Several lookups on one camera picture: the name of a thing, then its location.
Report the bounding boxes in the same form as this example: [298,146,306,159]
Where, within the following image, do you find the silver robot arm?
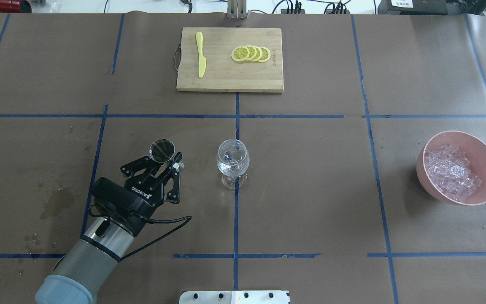
[35,152,191,304]

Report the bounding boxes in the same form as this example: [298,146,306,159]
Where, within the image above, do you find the lemon slice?
[251,46,263,62]
[231,46,251,62]
[245,46,254,61]
[258,46,271,63]

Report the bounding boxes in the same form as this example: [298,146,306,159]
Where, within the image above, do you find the steel double jigger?
[150,139,185,171]

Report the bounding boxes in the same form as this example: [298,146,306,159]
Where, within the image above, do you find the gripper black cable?
[89,205,193,260]

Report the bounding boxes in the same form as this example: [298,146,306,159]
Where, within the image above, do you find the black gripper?
[92,152,183,237]

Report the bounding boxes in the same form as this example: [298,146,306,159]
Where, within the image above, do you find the wooden cutting board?
[177,27,285,94]

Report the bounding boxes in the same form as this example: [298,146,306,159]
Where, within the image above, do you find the black equipment box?
[377,0,448,16]

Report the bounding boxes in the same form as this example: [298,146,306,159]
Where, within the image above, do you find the black power strip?
[276,5,351,15]

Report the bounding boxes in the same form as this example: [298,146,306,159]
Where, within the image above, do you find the clear wine glass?
[216,139,250,190]

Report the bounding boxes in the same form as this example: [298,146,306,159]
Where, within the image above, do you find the front lemon slice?
[231,46,251,62]

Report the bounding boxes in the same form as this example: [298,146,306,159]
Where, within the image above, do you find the pink bowl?
[416,130,486,206]

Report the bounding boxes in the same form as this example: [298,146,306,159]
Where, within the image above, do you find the back lemon slice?
[258,46,271,63]

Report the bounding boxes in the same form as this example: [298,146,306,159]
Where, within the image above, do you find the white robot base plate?
[179,290,291,304]

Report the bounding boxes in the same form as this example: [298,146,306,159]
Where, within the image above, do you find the red cylinder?
[0,0,32,13]

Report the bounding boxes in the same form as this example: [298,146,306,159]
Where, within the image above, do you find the aluminium camera post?
[226,0,248,19]

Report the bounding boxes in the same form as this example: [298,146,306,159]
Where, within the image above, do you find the clear ice cubes pile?
[424,144,483,203]

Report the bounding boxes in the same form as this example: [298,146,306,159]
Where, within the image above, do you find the yellow plastic knife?
[195,32,207,78]

